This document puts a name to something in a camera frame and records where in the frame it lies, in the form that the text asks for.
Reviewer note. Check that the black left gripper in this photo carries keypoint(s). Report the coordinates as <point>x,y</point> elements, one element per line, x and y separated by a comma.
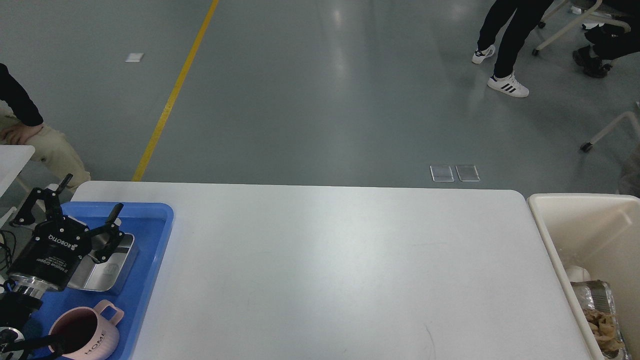
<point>59,243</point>

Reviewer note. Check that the stainless steel tray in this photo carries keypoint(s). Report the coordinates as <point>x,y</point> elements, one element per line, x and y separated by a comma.
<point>110,276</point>

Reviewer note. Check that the pink mug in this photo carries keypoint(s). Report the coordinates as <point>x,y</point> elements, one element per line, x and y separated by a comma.
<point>89,333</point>

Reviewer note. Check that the aluminium foil container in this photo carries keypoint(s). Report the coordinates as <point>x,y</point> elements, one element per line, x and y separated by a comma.
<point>597,295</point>

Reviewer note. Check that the brown paper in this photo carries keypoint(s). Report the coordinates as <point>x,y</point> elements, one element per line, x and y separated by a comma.
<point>604,330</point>

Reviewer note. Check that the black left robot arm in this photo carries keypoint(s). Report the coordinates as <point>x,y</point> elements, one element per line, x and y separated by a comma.
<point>16,309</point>

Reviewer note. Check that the blue plastic tray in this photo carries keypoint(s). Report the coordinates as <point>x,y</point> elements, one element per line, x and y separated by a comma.
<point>151,224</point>

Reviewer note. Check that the small white side table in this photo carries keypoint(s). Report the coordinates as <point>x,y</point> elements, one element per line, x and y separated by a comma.
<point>13,159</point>

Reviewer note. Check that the person in black sweater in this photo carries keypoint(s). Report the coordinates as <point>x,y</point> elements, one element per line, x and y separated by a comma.
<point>22,124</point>

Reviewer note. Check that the white paper scrap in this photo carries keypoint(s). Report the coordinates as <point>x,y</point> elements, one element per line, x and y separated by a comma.
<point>134,57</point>

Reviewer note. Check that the left floor plate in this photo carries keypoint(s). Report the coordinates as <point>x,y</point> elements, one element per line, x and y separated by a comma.
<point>442,173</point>

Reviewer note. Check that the floor plate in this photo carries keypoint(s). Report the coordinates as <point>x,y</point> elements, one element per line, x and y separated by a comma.
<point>467,173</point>
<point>442,173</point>

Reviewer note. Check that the right floor plate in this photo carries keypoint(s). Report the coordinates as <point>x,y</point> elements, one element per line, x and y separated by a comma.
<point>467,173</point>

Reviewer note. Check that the person with striped sneakers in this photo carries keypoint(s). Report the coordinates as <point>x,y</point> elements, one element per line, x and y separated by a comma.
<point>507,25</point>

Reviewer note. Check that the white object in bin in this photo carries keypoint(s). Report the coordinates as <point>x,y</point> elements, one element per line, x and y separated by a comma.
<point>577,274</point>

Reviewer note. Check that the white chair leg right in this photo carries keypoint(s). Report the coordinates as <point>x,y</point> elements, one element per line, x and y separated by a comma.
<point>625,117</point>

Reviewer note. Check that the beige plastic bin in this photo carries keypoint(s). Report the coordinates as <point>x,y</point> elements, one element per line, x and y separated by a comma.
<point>599,233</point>

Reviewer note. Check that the person in black shoes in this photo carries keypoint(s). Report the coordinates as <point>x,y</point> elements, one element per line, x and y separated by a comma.
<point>605,44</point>

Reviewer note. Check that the white rolling chair frame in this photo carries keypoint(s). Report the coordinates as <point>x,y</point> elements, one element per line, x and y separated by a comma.
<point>591,11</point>

